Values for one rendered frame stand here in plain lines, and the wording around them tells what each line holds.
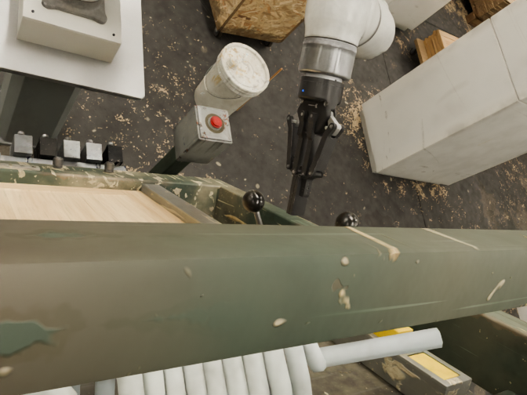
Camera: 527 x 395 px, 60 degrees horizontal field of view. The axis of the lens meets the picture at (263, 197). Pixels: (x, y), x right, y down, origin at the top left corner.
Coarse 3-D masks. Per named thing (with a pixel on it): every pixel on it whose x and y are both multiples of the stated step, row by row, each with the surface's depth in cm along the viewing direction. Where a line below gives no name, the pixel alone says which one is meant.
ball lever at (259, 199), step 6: (246, 192) 75; (252, 192) 75; (258, 192) 75; (246, 198) 74; (252, 198) 74; (258, 198) 74; (246, 204) 74; (252, 204) 74; (258, 204) 74; (246, 210) 75; (252, 210) 75; (258, 210) 75; (258, 216) 76; (258, 222) 77
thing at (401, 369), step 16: (144, 192) 122; (160, 192) 118; (176, 208) 105; (192, 208) 106; (352, 336) 60; (368, 336) 58; (416, 352) 55; (384, 368) 55; (400, 368) 54; (416, 368) 52; (400, 384) 54; (416, 384) 52; (432, 384) 50; (448, 384) 49; (464, 384) 51
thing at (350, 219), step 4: (344, 212) 71; (348, 212) 71; (340, 216) 71; (344, 216) 71; (348, 216) 70; (352, 216) 71; (356, 216) 71; (336, 220) 71; (340, 220) 71; (344, 220) 70; (348, 220) 70; (352, 220) 70; (356, 220) 71; (336, 224) 71; (340, 224) 71; (344, 224) 70; (348, 224) 70; (352, 224) 70; (356, 224) 70
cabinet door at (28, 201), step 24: (0, 192) 98; (24, 192) 102; (48, 192) 106; (72, 192) 109; (96, 192) 114; (120, 192) 118; (0, 216) 83; (24, 216) 85; (48, 216) 88; (72, 216) 91; (96, 216) 94; (120, 216) 97; (144, 216) 101; (168, 216) 104
